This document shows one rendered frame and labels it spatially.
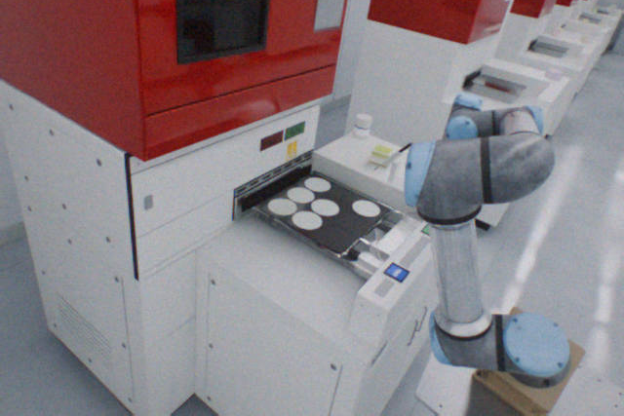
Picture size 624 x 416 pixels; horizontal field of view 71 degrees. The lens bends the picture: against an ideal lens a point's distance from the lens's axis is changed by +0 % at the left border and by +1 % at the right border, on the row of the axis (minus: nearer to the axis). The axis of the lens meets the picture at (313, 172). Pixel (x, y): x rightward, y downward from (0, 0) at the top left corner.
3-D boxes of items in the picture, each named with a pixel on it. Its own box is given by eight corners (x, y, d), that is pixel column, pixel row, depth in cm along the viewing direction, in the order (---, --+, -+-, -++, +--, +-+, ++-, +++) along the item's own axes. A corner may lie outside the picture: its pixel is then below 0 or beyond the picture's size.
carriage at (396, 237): (353, 272, 134) (354, 265, 132) (403, 222, 161) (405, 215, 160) (375, 284, 130) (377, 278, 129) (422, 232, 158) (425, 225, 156)
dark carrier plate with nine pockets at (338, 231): (255, 207, 149) (255, 206, 149) (313, 173, 175) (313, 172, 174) (339, 254, 134) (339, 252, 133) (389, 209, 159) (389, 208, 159)
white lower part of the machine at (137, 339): (50, 341, 194) (13, 184, 154) (194, 253, 255) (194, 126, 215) (151, 447, 162) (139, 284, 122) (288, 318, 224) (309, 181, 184)
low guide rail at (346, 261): (258, 217, 157) (258, 210, 155) (261, 215, 158) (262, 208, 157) (380, 287, 134) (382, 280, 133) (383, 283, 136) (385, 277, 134)
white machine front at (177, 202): (134, 278, 124) (124, 153, 104) (303, 178, 185) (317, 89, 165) (140, 283, 122) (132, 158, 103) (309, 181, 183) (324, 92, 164)
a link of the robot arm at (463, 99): (454, 96, 115) (456, 89, 122) (442, 134, 120) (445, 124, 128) (485, 104, 113) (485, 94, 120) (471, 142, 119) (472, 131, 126)
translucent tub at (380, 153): (368, 165, 173) (371, 149, 169) (373, 158, 179) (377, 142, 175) (385, 170, 170) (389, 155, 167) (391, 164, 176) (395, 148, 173)
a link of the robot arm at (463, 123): (491, 117, 103) (491, 103, 112) (442, 121, 108) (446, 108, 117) (493, 147, 106) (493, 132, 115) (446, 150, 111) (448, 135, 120)
